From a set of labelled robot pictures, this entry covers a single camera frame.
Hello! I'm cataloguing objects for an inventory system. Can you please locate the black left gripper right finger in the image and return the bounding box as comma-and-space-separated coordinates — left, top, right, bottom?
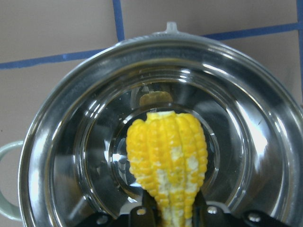
192, 190, 231, 227

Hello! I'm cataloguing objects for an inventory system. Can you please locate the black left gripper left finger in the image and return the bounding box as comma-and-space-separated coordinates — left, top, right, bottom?
129, 190, 157, 227

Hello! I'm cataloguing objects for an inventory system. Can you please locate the yellow corn cob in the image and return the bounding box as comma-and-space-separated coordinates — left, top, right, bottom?
126, 111, 208, 227

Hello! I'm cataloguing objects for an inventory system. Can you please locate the pale green cooking pot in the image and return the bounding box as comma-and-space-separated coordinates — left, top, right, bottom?
0, 22, 303, 227

